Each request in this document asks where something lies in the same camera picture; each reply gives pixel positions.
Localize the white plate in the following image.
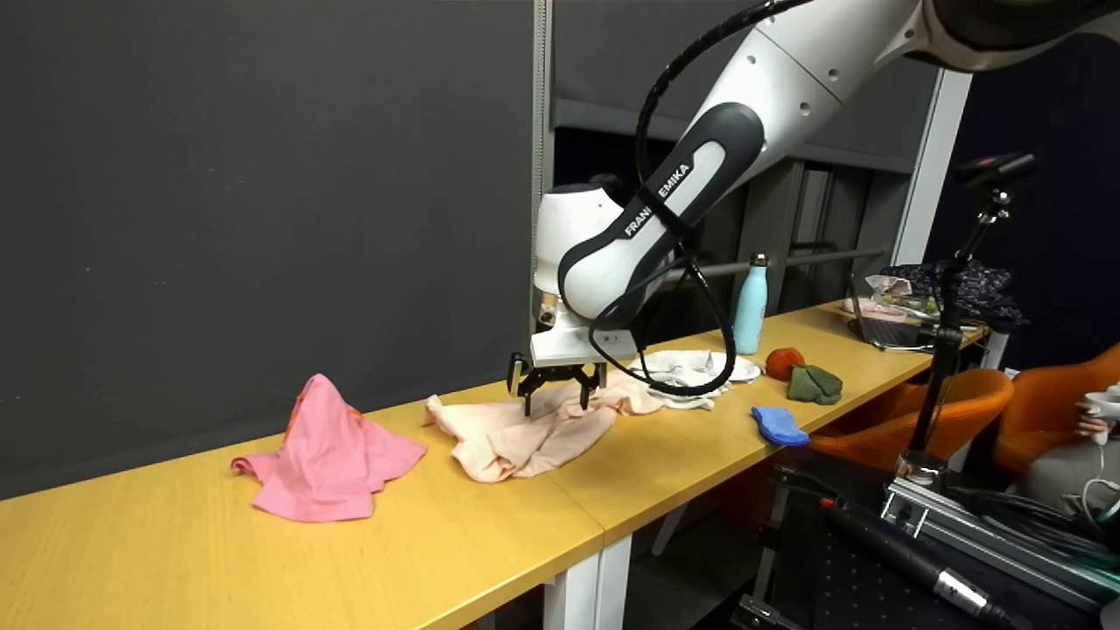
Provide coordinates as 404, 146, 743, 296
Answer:
645, 346, 764, 394

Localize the orange fabric chair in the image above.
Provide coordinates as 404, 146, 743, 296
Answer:
990, 343, 1120, 483
809, 365, 1019, 476

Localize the grey window frame post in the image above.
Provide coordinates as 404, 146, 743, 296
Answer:
525, 0, 559, 372

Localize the peach shirt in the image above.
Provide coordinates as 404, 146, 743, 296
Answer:
419, 374, 673, 486

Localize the dark patterned cloth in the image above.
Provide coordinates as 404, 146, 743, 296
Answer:
922, 259, 1032, 337

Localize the silver metal handrail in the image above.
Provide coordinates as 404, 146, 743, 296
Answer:
686, 245, 894, 291

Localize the pink cloth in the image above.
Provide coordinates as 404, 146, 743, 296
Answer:
228, 372, 432, 525

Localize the light blue bottle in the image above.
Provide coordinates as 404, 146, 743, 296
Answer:
729, 251, 773, 360

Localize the black pole silver tip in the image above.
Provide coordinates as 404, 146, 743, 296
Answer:
802, 486, 1022, 630

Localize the black camera stand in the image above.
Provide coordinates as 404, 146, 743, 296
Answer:
897, 151, 1044, 483

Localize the bowl with items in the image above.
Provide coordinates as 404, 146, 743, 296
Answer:
845, 272, 946, 351

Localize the blue cloth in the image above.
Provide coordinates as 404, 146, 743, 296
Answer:
750, 403, 811, 452

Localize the green cloth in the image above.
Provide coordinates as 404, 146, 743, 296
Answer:
784, 360, 846, 410

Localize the white window pillar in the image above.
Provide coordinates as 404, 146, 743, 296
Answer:
889, 63, 977, 270

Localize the red round object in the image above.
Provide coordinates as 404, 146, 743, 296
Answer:
764, 343, 809, 384

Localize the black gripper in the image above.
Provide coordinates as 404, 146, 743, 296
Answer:
508, 354, 609, 420

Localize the aluminium rail frame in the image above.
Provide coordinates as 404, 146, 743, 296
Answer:
879, 469, 1120, 613

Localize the white table leg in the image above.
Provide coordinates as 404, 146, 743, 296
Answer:
540, 536, 634, 630

